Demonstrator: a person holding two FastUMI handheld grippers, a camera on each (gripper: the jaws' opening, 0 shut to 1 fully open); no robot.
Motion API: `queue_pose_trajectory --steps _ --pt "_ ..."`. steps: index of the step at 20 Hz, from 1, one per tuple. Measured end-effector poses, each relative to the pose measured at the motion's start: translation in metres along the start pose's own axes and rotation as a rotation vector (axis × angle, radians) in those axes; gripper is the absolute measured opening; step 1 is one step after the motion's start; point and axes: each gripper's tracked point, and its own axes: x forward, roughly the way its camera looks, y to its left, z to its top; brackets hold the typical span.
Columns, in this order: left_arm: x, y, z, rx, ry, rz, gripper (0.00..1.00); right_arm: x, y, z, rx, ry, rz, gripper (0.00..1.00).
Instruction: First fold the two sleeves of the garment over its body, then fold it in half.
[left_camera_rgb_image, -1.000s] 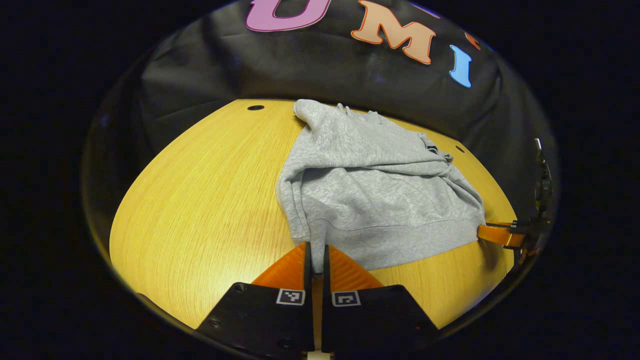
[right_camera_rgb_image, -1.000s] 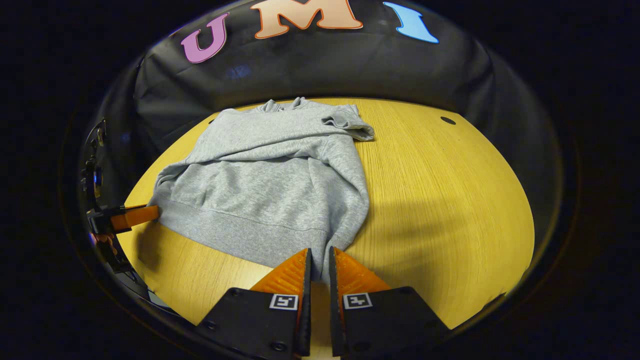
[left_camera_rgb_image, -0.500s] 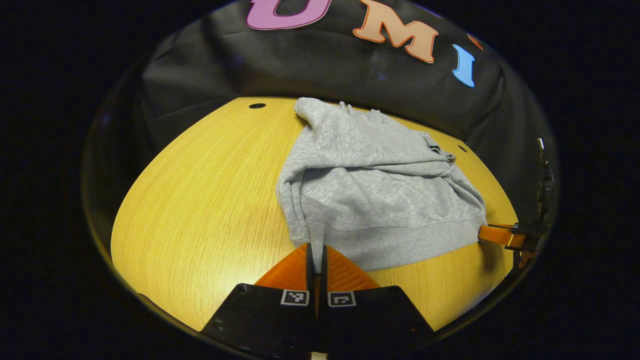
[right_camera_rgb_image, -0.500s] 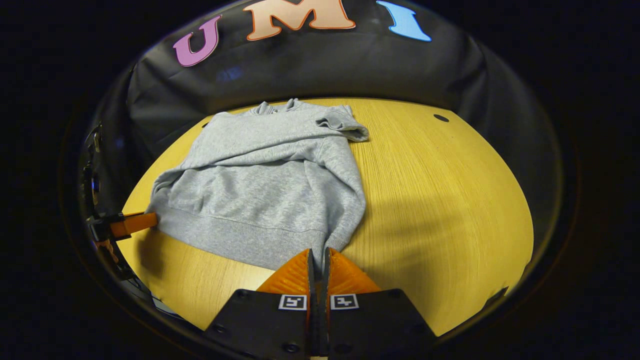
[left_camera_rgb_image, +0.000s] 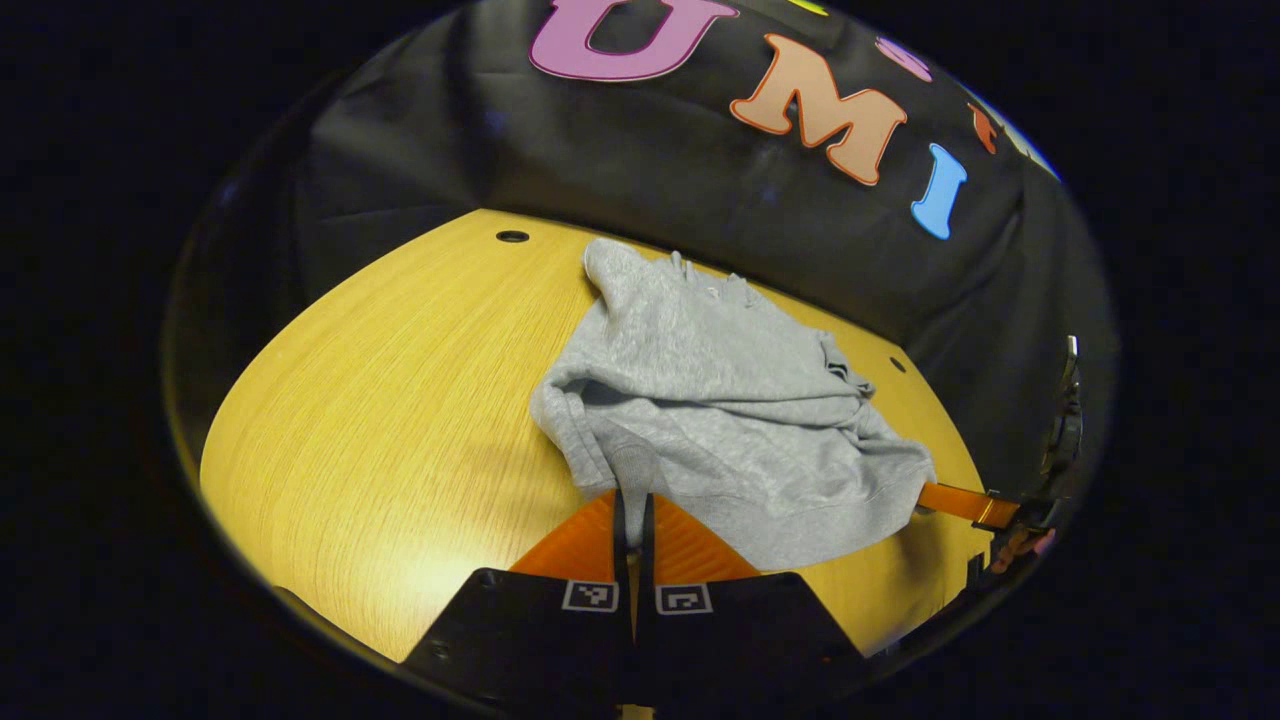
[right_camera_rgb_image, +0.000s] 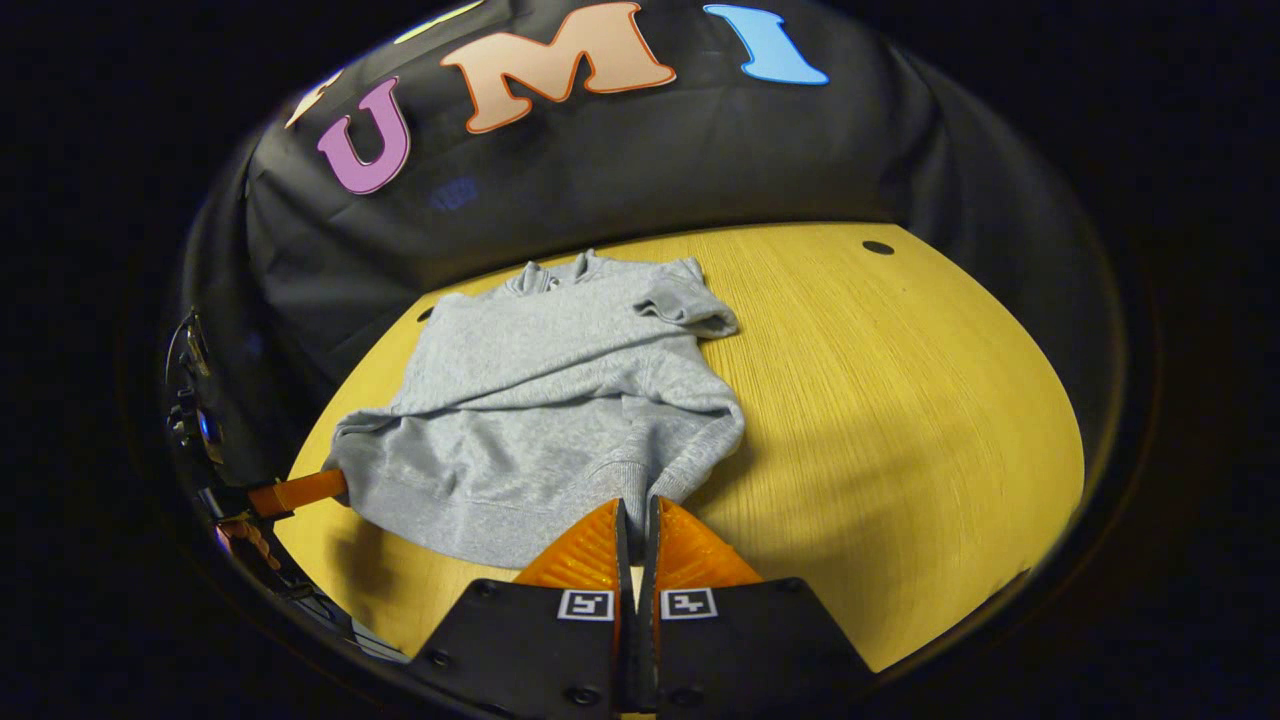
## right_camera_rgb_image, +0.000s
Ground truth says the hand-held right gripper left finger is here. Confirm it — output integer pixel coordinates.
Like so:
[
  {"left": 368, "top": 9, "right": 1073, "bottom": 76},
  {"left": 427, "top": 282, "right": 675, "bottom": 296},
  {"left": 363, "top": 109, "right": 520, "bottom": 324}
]
[{"left": 410, "top": 498, "right": 633, "bottom": 719}]

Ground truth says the grey zip-neck sweatshirt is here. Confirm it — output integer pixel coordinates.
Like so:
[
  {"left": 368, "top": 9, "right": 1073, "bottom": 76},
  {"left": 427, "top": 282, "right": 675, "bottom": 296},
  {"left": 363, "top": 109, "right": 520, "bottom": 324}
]
[{"left": 322, "top": 250, "right": 746, "bottom": 571}]

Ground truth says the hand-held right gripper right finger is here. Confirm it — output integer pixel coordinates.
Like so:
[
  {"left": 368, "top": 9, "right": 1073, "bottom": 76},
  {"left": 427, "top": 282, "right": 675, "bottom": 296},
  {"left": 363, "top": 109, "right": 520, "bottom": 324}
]
[{"left": 640, "top": 495, "right": 873, "bottom": 713}]

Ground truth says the black backdrop cloth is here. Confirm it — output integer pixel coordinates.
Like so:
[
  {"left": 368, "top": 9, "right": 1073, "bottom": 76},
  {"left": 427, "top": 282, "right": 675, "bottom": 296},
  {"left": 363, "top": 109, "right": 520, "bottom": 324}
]
[{"left": 180, "top": 0, "right": 1131, "bottom": 481}]

